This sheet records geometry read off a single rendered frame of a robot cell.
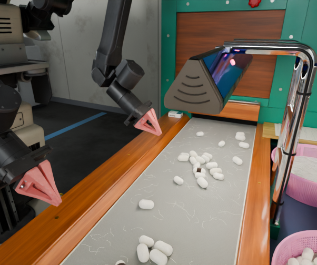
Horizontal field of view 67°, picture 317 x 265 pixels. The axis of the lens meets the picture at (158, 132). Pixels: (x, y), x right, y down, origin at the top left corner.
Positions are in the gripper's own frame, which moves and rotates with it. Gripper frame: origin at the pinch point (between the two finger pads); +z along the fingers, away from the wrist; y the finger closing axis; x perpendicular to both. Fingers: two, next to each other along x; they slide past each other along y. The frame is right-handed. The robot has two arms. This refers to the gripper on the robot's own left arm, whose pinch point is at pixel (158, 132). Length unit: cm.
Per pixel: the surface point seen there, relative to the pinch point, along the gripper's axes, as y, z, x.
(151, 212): -20.4, 12.5, 4.4
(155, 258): -32.9, 16.2, -1.0
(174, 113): 39.4, -1.3, 11.1
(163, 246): -30.2, 16.4, -1.7
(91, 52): 236, -149, 134
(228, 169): 6.3, 23.5, -4.8
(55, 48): 242, -207, 179
